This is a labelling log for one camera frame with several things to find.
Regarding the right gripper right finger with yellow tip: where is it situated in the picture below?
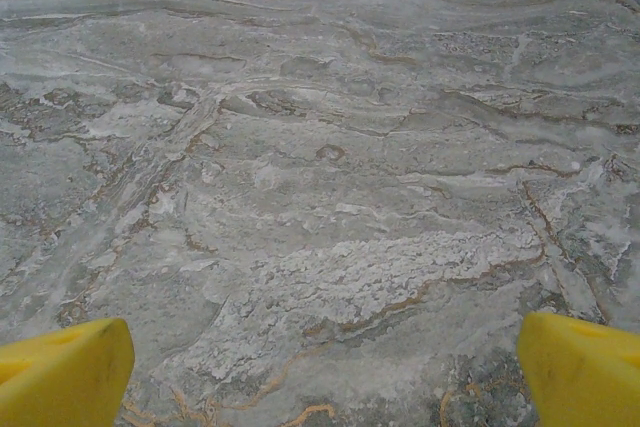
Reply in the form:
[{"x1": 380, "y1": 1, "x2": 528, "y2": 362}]
[{"x1": 515, "y1": 311, "x2": 640, "y2": 427}]

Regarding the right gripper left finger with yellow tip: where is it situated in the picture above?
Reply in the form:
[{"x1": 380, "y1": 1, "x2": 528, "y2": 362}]
[{"x1": 0, "y1": 317, "x2": 136, "y2": 427}]

